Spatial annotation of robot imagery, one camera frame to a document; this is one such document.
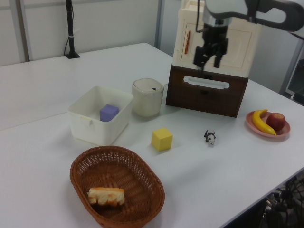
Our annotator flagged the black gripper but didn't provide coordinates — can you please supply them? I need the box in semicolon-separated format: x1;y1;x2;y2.
193;23;229;78

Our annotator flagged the cream trash can lid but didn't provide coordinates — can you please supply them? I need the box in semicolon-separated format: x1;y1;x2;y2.
133;78;164;97

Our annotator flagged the cream desktop trash can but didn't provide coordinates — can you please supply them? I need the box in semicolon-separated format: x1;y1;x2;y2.
132;77;164;117

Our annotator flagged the orange strip on cabinet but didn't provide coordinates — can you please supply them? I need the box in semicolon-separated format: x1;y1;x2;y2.
184;30;192;55

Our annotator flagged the cream plastic cabinet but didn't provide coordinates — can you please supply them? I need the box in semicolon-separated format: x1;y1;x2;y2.
172;0;262;78

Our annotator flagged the dark brown wooden drawer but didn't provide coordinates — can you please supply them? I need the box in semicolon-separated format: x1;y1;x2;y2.
165;64;249;118

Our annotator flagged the yellow banana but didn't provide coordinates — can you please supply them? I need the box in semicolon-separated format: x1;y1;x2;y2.
252;109;277;136

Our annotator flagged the panda toy figure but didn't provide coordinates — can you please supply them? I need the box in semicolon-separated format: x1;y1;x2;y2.
203;129;217;147

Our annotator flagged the red apple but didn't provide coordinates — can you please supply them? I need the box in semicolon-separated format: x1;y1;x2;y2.
266;112;286;131

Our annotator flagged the yellow cube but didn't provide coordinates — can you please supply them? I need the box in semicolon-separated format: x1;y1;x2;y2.
151;127;173;152

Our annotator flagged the pink plate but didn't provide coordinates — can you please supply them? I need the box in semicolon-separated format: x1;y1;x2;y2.
246;111;291;142

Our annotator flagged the purple cube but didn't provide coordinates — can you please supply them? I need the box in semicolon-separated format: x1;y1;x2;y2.
99;104;119;122

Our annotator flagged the brown wicker basket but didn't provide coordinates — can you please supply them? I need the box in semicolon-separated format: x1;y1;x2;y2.
69;145;165;228

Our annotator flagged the white plastic storage bin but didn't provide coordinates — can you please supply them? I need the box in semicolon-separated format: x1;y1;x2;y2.
67;85;134;146

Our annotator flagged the bread piece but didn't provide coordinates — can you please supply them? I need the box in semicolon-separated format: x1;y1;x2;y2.
87;187;125;208

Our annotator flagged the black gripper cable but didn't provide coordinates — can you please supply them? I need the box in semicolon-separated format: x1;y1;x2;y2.
195;0;203;33

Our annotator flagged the black camera pole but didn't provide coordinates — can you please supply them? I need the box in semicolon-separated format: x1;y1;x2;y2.
64;0;81;59

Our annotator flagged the black pole cable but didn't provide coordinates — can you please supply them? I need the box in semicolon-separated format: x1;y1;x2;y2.
63;37;70;57

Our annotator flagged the black cable bundle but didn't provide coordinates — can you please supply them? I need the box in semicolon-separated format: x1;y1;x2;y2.
261;175;304;228

